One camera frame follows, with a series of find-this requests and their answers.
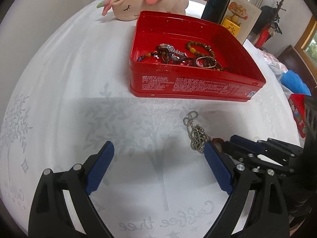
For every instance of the silver wrist watch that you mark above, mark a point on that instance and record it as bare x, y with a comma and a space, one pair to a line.
170, 55

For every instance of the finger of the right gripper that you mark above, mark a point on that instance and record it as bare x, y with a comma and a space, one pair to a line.
245, 142
258, 158

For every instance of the dark wooden headboard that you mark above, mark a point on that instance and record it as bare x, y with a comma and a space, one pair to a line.
293, 61

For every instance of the open book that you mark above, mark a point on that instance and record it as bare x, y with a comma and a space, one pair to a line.
215, 10

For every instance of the small red tin box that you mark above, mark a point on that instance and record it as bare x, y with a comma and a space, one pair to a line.
297, 105

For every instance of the mouse figurine yellow block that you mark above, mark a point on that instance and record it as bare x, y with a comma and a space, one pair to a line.
231, 22

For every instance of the white tablecloth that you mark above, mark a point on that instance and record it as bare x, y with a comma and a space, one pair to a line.
74, 95

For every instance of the large red tin box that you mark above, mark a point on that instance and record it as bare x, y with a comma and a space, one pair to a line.
236, 77

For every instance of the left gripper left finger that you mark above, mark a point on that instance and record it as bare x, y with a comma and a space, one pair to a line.
49, 216

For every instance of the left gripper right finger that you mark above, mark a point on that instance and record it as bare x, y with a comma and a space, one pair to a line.
247, 193

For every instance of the blue knitted cloth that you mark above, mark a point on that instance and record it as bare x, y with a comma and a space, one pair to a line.
293, 82

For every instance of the wide silver bangle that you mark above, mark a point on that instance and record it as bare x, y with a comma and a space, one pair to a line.
206, 62

